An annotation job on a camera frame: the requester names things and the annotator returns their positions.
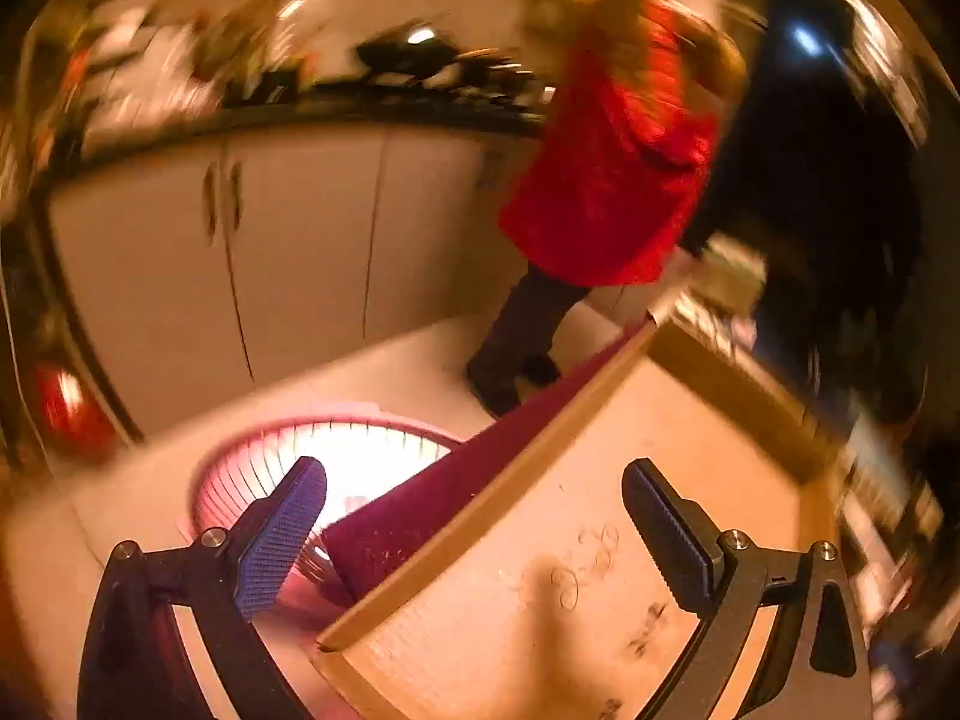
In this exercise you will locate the brown cardboard tray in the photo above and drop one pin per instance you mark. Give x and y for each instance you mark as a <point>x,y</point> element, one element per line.
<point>540,600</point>

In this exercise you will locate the person in red shirt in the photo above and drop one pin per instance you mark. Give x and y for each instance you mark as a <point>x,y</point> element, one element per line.
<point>616,177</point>

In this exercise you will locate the red electric heater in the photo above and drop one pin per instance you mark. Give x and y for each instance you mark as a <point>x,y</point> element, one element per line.
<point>364,458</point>

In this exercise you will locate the white kitchen cabinets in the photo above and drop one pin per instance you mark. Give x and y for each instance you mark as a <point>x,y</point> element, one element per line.
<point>203,271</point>

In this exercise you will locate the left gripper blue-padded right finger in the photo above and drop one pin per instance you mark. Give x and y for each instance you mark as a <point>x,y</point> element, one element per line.
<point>814,664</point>

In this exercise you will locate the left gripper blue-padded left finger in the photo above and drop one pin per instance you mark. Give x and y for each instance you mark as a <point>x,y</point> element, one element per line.
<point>134,661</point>

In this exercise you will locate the dark red table cloth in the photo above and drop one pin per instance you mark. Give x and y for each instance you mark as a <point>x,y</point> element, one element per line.
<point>368,545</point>

